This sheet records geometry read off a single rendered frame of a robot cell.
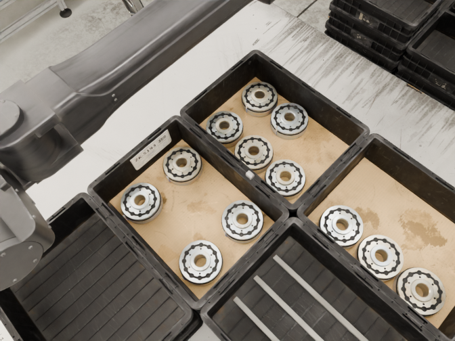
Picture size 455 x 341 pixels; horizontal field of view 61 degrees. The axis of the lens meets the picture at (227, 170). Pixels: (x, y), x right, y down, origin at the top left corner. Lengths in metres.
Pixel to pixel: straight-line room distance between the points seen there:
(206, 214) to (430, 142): 0.73
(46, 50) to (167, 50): 2.34
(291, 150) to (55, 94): 0.77
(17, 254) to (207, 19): 0.29
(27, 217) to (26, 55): 2.45
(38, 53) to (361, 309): 2.35
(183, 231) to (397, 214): 0.53
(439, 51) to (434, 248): 1.18
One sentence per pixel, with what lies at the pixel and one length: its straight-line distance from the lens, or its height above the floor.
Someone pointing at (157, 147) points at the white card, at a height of 0.88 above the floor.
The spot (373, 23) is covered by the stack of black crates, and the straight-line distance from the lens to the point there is 1.87.
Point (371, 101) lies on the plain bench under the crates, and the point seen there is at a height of 0.70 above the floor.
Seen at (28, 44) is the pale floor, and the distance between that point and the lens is 2.83.
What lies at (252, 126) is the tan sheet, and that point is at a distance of 1.09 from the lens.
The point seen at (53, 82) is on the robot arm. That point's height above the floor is 1.49.
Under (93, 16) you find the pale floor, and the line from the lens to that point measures 2.81.
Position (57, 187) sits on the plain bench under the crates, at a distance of 1.29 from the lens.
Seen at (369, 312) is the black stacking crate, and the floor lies 0.83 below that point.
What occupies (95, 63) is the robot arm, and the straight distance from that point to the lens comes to 0.40.
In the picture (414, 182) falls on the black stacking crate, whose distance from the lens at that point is 1.05.
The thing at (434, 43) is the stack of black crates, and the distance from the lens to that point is 2.07.
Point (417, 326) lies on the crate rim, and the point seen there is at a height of 0.92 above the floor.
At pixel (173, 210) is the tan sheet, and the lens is 1.00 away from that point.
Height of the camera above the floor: 1.76
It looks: 64 degrees down
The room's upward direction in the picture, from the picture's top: 8 degrees counter-clockwise
